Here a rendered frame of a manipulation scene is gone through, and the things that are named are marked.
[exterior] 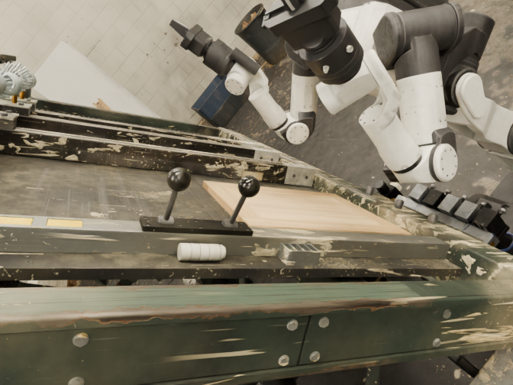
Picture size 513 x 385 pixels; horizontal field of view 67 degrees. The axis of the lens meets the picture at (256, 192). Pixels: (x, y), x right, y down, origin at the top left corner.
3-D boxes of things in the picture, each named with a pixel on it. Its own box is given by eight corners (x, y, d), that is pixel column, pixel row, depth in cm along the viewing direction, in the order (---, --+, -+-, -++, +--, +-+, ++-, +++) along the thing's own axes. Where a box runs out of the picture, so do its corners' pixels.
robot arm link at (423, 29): (439, 74, 88) (432, 12, 86) (462, 66, 79) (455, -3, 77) (389, 83, 88) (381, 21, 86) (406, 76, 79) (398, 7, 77)
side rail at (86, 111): (216, 145, 261) (219, 128, 258) (27, 118, 214) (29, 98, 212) (213, 143, 268) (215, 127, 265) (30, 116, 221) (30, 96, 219)
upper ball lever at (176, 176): (175, 234, 68) (195, 180, 59) (153, 234, 66) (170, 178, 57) (173, 218, 70) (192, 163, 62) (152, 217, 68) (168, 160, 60)
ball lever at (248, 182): (239, 237, 73) (266, 187, 64) (220, 236, 71) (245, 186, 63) (234, 221, 75) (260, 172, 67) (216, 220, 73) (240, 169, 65)
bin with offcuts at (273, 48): (301, 39, 513) (268, 0, 482) (275, 69, 514) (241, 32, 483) (284, 40, 558) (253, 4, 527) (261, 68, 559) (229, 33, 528)
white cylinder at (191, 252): (179, 263, 64) (224, 263, 67) (182, 247, 63) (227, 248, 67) (175, 256, 67) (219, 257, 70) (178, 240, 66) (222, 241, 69)
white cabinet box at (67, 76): (210, 159, 496) (62, 40, 397) (181, 194, 497) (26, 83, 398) (199, 148, 549) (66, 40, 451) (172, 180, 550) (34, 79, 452)
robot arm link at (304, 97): (309, 128, 144) (314, 66, 132) (319, 143, 133) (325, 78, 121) (278, 130, 142) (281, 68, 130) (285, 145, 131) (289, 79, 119)
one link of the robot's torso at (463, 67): (450, 70, 126) (426, 57, 121) (488, 71, 115) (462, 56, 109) (435, 109, 129) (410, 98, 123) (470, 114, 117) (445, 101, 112)
